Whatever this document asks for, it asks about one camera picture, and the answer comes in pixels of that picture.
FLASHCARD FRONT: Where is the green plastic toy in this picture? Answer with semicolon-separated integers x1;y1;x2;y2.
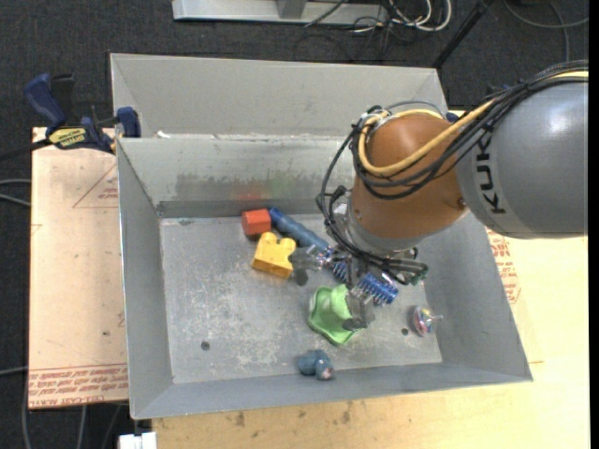
307;283;371;347

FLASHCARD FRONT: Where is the yellow toy brick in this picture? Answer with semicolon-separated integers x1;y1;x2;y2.
251;231;298;280

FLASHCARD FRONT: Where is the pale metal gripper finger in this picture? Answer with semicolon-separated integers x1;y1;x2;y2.
343;271;401;332
288;244;352;286

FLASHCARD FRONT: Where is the blue-grey toy animal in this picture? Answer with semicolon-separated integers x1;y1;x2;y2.
297;348;336;383

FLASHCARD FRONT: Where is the brown cardboard board red print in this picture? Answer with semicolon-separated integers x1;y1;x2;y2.
27;126;547;411

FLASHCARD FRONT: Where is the blue cylinder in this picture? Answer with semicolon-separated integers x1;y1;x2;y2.
268;207;331;253

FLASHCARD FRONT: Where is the red block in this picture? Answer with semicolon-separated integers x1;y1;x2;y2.
241;208;273;239

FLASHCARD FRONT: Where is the grey metal bin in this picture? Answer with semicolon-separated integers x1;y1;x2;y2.
110;52;533;421

